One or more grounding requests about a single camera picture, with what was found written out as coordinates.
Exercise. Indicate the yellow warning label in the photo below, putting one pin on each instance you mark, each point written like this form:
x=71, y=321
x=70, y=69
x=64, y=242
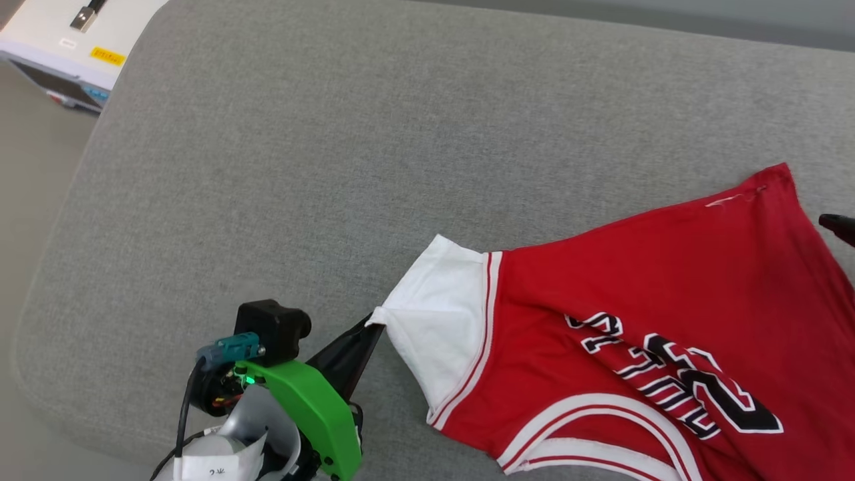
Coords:
x=107, y=56

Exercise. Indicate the grey fabric sofa cushion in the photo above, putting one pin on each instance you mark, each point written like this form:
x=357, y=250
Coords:
x=334, y=167

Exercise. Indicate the white power supply box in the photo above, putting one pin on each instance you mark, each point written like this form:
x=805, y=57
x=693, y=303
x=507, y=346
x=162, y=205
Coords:
x=53, y=40

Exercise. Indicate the left gripper black camera box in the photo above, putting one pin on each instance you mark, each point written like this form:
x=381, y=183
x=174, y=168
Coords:
x=274, y=331

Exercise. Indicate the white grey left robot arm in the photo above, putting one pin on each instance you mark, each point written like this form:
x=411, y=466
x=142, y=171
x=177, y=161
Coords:
x=270, y=427

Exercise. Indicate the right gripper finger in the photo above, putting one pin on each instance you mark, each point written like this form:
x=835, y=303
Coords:
x=841, y=227

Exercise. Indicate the red white basketball jersey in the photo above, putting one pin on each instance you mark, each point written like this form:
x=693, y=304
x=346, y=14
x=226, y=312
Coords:
x=634, y=321

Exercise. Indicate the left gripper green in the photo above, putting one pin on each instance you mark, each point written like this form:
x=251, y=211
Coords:
x=314, y=407

